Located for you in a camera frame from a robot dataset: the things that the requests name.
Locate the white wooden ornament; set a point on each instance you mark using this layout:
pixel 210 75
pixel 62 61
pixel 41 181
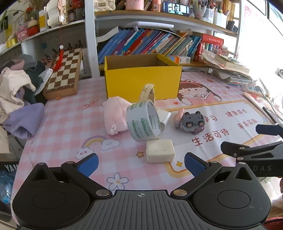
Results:
pixel 55 13

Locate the white power strip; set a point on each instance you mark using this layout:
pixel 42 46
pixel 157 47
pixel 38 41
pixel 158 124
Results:
pixel 254 88

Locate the pink tube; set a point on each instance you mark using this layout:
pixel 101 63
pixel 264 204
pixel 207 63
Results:
pixel 179 118

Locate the clear tape roll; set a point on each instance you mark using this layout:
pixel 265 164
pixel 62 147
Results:
pixel 141 126

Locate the pink white booklet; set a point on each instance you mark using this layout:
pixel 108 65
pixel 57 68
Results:
pixel 258 100

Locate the white bookshelf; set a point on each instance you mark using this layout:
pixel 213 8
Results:
pixel 89 44

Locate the white pen holder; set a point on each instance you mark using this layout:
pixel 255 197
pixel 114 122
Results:
pixel 220 21

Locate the white handbag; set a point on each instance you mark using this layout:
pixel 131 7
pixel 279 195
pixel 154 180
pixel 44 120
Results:
pixel 104 4

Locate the red tassel ornament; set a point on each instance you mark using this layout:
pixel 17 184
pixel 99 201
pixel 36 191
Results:
pixel 59 59

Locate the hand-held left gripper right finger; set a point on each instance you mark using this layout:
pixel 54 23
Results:
pixel 194 164

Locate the red strawberry pot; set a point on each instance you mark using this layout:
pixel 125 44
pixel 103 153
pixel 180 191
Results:
pixel 33 28

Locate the thick white-paged book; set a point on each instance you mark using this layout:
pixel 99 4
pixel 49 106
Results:
pixel 106 34

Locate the pile of clothes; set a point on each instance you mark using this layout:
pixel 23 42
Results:
pixel 11 88

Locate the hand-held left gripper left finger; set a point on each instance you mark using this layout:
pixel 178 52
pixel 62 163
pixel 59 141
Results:
pixel 88 164

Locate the orange white box black print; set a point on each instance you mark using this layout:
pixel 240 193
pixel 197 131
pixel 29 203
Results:
pixel 180 59

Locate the grey toy car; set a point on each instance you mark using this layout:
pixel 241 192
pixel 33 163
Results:
pixel 192 122

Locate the plastic water bottle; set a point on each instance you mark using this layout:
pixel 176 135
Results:
pixel 6 188

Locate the row of colourful books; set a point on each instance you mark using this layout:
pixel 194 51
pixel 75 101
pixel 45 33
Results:
pixel 143 42

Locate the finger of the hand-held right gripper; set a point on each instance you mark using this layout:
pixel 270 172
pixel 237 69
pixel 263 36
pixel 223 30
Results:
pixel 241 151
pixel 269 130

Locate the wooden chessboard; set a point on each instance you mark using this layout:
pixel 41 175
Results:
pixel 64 73

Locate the small black box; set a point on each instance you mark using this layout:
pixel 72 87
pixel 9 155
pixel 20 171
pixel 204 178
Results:
pixel 232 27

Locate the red flat box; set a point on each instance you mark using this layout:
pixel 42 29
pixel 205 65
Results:
pixel 212 39

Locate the white charger plug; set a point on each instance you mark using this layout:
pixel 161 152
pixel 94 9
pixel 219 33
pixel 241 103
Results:
pixel 164 116

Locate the smartphone with lit screen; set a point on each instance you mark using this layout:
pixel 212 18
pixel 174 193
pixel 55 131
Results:
pixel 175 8

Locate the dark clothes pile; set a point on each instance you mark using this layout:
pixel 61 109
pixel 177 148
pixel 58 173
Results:
pixel 37 75

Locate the pile of papers and books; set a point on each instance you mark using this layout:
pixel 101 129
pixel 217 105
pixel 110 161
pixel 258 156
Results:
pixel 227 68

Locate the white eraser block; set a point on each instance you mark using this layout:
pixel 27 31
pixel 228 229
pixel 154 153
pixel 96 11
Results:
pixel 160 151

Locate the yellow cardboard box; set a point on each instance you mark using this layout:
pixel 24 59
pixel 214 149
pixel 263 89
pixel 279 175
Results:
pixel 141 81

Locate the pink plush toy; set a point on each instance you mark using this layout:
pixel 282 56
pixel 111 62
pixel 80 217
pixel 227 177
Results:
pixel 113 115

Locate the pink mug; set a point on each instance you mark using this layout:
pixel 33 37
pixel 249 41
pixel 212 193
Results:
pixel 134 4

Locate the purple cloth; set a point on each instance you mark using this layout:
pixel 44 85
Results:
pixel 24 119

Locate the pink checkered desktop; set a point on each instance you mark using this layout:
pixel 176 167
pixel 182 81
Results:
pixel 66 123

